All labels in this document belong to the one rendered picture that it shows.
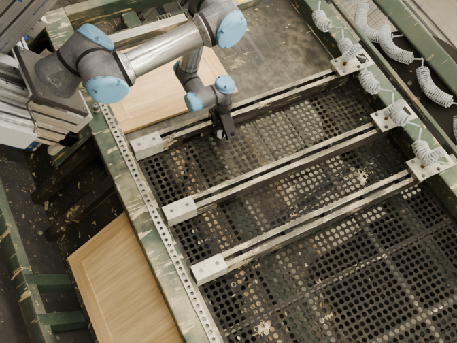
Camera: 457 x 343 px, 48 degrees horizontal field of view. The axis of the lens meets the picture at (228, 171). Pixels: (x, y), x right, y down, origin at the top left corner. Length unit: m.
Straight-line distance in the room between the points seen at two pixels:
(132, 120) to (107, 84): 0.73
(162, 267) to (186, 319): 0.21
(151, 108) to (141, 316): 0.90
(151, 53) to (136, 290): 1.11
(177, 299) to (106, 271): 0.60
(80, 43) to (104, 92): 0.18
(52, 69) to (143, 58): 0.30
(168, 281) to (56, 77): 0.81
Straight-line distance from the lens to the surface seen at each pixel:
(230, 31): 1.66
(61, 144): 2.29
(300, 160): 2.19
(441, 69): 2.86
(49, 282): 2.57
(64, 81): 1.75
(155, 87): 2.42
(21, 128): 1.68
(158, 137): 2.19
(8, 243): 2.58
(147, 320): 2.30
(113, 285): 2.41
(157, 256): 1.98
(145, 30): 2.62
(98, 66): 1.63
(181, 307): 1.92
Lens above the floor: 1.81
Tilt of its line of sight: 18 degrees down
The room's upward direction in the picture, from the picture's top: 52 degrees clockwise
